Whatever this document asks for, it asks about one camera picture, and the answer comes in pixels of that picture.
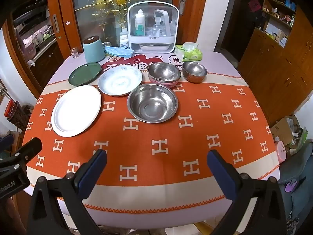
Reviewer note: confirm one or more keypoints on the blue face mask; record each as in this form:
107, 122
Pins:
117, 51

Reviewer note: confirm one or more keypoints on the dark green plate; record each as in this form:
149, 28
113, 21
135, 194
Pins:
84, 74

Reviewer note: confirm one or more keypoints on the red plastic box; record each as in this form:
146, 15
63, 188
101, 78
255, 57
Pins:
10, 109

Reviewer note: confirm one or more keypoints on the large steel bowl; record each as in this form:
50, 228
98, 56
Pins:
152, 104

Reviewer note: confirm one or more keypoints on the white round plate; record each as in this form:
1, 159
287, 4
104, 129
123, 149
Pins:
75, 111

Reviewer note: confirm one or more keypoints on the blue floral porcelain plate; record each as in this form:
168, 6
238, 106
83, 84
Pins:
119, 80

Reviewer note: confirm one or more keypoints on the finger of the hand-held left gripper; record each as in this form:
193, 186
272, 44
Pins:
6, 142
29, 149

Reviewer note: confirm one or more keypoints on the white bottle with green label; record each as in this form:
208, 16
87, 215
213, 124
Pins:
139, 22

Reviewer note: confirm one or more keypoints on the pink plastic container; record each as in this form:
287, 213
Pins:
280, 151

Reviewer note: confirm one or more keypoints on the teal canister with brown lid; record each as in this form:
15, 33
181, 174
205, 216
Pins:
93, 51

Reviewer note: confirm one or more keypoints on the wooden door with gold ornament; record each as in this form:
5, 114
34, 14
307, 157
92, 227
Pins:
195, 17

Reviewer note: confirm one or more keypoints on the white clear-lidded storage box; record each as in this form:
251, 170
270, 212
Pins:
154, 46

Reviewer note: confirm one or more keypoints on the dark woven basket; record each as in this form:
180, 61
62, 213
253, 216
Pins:
20, 121

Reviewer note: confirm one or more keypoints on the small steel bowl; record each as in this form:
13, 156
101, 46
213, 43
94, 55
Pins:
194, 72

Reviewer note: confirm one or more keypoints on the white pill bottle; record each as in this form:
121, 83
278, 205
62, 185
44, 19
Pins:
124, 42
124, 31

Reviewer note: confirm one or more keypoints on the wooden shelf cabinet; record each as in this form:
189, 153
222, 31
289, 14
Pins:
276, 71

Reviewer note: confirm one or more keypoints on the pink steel bowl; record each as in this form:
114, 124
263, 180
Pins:
163, 69
168, 85

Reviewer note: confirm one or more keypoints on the green tissue pack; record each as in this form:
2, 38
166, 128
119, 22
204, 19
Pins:
189, 53

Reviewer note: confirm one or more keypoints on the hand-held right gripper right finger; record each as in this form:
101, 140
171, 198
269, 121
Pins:
220, 169

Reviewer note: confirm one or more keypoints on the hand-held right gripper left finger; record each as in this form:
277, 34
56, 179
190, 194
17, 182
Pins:
94, 169

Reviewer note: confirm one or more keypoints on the grey printed cloth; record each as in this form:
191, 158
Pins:
300, 183

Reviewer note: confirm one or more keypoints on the small glass jar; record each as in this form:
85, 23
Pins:
74, 53

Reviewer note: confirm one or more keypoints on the orange patterned blanket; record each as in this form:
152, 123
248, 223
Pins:
156, 132

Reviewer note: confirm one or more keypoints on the cardboard box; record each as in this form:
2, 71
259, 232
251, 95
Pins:
283, 129

